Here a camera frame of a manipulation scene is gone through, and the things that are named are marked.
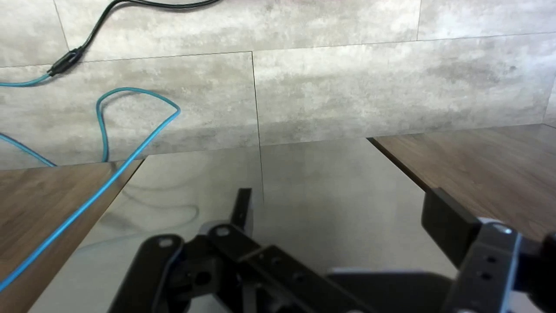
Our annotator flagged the dark sink cabinet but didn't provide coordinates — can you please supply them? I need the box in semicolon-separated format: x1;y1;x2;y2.
367;124;556;247

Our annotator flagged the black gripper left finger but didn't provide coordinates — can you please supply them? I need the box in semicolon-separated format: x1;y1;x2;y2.
108;186;379;313

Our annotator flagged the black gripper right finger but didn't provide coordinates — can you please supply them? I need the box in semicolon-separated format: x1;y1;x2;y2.
421;186;556;313

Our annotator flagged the black extension cord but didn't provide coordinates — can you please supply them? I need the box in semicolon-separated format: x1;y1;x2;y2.
46;0;221;79

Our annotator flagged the blue cable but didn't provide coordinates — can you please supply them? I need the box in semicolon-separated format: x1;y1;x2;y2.
0;73;183;294

